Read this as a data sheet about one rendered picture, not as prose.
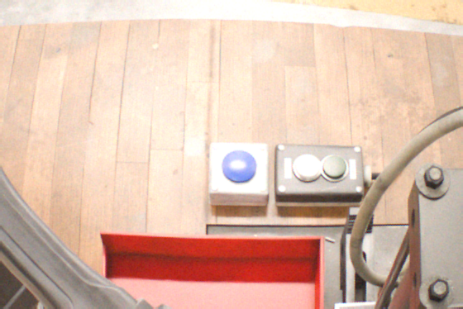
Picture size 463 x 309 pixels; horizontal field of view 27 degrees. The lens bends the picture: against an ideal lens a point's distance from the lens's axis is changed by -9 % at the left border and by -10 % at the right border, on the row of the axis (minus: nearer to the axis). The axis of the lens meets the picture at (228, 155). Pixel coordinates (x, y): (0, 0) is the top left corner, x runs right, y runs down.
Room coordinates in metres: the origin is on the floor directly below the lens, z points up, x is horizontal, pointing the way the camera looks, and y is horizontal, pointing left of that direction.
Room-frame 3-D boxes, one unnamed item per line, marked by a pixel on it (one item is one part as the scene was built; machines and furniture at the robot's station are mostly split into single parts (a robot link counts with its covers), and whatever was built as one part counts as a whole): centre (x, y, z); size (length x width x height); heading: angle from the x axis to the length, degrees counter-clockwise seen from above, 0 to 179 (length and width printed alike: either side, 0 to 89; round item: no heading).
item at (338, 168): (0.59, -0.12, 0.93); 0.03 x 0.03 x 0.02
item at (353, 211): (0.48, -0.15, 0.95); 0.06 x 0.03 x 0.09; 0
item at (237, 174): (0.59, -0.01, 0.93); 0.04 x 0.04 x 0.02
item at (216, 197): (0.59, -0.01, 0.90); 0.07 x 0.07 x 0.06; 0
